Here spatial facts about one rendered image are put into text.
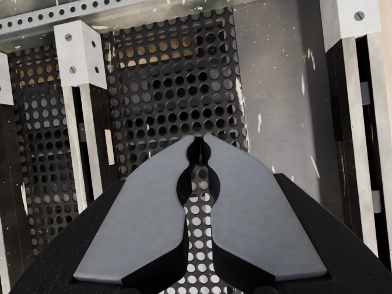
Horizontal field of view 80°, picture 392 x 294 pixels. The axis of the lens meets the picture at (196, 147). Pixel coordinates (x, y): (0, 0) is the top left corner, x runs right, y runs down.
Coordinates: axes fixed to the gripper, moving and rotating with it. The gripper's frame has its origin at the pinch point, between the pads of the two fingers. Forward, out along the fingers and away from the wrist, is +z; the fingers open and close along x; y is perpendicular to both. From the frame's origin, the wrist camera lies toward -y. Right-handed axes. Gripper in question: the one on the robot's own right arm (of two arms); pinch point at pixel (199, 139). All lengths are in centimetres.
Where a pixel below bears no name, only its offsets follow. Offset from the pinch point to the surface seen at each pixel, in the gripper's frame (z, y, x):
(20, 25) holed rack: 45, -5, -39
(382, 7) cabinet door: 40, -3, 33
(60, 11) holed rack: 45, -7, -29
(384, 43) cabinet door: 36.4, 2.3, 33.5
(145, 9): 43.2, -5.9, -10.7
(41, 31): 45, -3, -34
